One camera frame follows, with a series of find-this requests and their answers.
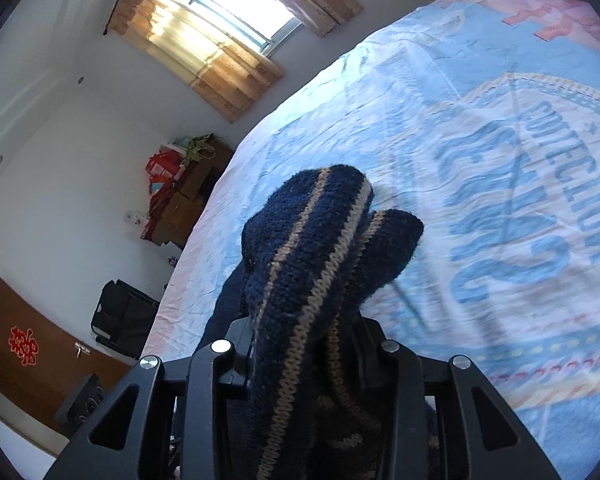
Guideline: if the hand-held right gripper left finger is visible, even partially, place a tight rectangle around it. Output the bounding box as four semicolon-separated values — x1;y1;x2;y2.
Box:
45;317;254;480

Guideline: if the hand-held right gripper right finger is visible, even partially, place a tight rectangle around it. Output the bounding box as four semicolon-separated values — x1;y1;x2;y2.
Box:
360;319;563;480

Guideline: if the navy striped knit sweater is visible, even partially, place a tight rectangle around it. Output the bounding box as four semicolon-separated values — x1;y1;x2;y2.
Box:
172;164;441;480

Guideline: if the black bag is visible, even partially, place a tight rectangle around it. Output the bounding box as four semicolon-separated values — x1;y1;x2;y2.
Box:
90;280;162;361

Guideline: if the wooden desk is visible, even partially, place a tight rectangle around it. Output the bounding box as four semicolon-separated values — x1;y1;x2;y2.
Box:
140;135;237;249

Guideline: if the black speaker box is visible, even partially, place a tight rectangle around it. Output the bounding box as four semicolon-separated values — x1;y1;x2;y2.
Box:
54;374;107;437

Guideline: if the brown wooden door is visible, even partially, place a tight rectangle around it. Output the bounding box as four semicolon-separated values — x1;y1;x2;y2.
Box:
0;275;135;442

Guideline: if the red bag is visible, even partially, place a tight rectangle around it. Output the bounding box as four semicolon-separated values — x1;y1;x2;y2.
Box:
146;144;187;213

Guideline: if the green plant decoration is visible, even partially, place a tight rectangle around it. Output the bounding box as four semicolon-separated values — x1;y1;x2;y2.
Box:
174;133;217;165

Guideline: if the red paper door decoration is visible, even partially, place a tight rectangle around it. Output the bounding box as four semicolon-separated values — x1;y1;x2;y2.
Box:
8;325;39;367

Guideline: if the bed with printed sheet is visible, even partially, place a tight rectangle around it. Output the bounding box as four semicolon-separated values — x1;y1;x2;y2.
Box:
142;0;600;480

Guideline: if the window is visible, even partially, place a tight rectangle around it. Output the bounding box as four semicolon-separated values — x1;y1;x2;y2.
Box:
152;0;305;57

